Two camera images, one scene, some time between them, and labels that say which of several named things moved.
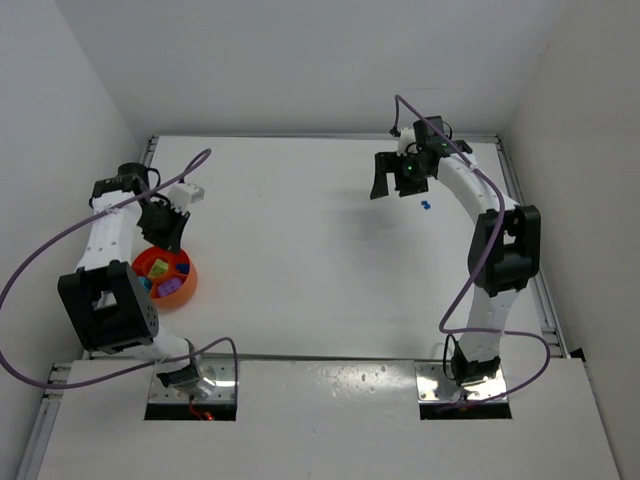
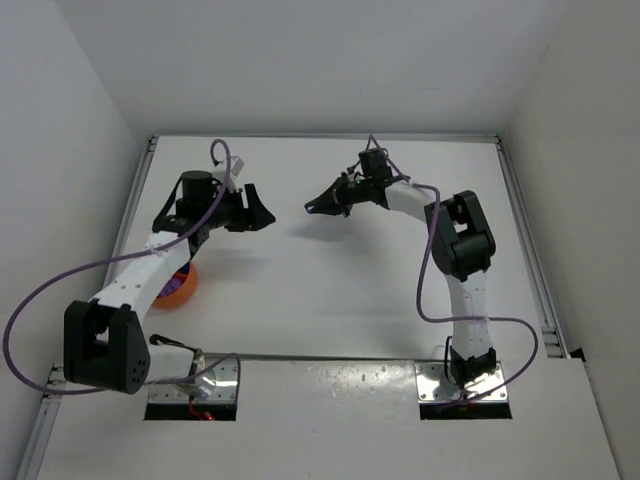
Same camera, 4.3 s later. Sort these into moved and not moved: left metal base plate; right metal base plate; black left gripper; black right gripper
Moved: black right gripper; black left gripper
Not moved: right metal base plate; left metal base plate
